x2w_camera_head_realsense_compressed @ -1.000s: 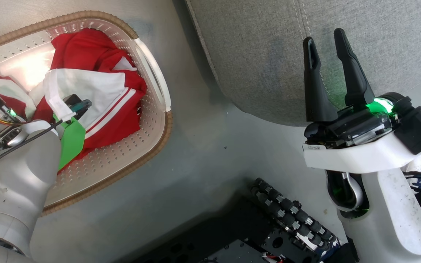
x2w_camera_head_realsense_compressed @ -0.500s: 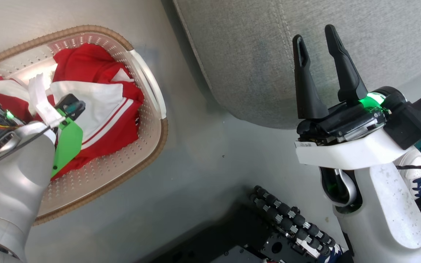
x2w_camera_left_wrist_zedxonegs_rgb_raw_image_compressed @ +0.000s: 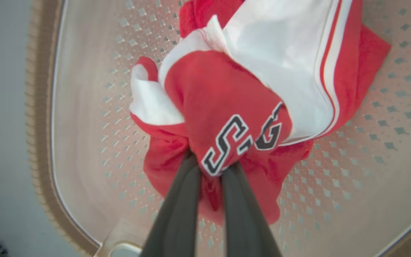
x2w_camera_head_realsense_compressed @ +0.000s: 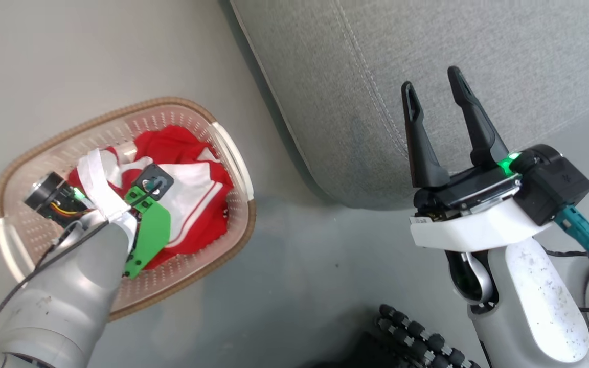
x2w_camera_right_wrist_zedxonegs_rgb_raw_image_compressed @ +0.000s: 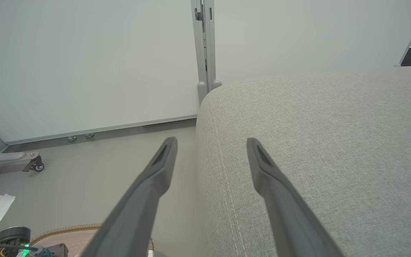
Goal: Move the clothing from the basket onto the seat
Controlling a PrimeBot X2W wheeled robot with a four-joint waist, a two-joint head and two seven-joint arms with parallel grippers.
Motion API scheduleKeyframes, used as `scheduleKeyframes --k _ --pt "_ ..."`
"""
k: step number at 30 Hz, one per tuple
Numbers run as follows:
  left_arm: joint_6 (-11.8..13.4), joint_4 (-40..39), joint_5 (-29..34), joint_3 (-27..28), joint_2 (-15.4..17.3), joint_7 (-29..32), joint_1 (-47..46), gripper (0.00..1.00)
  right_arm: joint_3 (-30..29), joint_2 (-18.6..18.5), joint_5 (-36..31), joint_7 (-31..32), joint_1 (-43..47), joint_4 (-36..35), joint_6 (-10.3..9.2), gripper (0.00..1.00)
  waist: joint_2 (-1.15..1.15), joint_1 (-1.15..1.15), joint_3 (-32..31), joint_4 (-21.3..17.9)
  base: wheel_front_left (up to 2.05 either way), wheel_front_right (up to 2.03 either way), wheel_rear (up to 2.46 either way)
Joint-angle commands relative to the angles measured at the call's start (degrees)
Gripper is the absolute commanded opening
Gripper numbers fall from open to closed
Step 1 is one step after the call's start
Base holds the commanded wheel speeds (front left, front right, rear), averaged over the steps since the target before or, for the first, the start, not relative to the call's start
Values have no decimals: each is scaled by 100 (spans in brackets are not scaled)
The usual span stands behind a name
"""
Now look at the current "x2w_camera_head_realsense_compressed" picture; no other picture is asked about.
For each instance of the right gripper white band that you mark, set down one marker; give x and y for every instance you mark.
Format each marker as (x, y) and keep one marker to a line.
(473, 225)

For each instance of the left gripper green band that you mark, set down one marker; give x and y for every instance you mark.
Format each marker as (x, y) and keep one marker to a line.
(152, 230)

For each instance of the red and white garment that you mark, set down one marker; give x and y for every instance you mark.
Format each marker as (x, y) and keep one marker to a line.
(195, 197)

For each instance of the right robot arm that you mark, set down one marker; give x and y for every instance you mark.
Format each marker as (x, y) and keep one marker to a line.
(535, 306)

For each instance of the perforated beige laundry basket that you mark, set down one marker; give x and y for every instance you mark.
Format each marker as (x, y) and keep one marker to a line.
(34, 240)

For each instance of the white tape strip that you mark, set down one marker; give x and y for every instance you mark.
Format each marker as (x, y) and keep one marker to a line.
(95, 179)

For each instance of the grey fabric sofa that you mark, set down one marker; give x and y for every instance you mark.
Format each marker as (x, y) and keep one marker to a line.
(325, 76)

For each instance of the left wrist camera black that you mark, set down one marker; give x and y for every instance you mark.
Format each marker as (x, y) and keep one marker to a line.
(46, 194)

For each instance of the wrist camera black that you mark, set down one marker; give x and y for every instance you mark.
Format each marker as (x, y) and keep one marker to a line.
(555, 186)
(46, 194)

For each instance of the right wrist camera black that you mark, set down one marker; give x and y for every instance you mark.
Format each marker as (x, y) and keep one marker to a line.
(555, 186)

